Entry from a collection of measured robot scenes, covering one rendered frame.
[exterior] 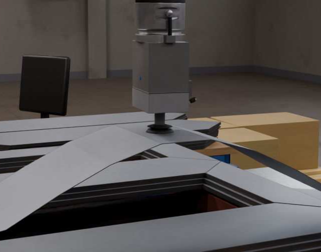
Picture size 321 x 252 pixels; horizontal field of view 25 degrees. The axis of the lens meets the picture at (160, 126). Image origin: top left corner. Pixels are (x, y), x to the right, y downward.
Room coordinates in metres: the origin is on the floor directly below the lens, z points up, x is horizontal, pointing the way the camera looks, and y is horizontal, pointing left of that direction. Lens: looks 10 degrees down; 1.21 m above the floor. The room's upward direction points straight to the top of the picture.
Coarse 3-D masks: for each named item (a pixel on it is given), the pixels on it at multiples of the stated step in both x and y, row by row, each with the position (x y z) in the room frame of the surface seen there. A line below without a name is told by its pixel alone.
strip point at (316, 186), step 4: (272, 168) 1.28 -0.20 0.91; (280, 172) 1.28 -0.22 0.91; (284, 172) 1.25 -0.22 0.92; (292, 176) 1.25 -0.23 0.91; (300, 180) 1.25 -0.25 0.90; (304, 180) 1.21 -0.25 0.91; (308, 184) 1.25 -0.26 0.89; (312, 184) 1.21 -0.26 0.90; (316, 184) 1.18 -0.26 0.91; (316, 188) 1.24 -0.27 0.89; (320, 188) 1.21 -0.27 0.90
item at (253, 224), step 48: (96, 192) 1.43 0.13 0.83; (144, 192) 1.46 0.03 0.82; (240, 192) 1.41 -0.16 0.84; (0, 240) 1.08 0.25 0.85; (48, 240) 1.08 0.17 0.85; (96, 240) 1.08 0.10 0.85; (144, 240) 1.08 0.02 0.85; (192, 240) 1.08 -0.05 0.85; (240, 240) 1.08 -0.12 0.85; (288, 240) 1.10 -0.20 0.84
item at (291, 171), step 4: (244, 152) 1.24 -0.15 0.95; (252, 156) 1.24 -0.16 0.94; (256, 156) 1.21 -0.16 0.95; (256, 160) 1.28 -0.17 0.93; (260, 160) 1.24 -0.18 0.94; (264, 160) 1.21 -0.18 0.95; (268, 160) 1.17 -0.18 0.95; (264, 164) 1.28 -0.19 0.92; (268, 164) 1.24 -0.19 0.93; (272, 164) 1.21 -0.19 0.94; (276, 164) 1.17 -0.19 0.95; (280, 164) 1.14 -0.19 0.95; (276, 168) 1.25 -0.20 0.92; (280, 168) 1.21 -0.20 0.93; (284, 168) 1.17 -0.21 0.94; (288, 168) 1.14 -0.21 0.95; (292, 168) 1.11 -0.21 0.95; (288, 172) 1.21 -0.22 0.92; (292, 172) 1.17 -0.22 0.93; (296, 172) 1.14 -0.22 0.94; (300, 172) 1.11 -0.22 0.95; (296, 176) 1.21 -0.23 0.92; (300, 176) 1.18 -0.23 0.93; (304, 176) 1.14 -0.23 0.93; (308, 176) 1.11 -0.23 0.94; (308, 180) 1.18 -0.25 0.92; (312, 180) 1.14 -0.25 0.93; (320, 184) 1.14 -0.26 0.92
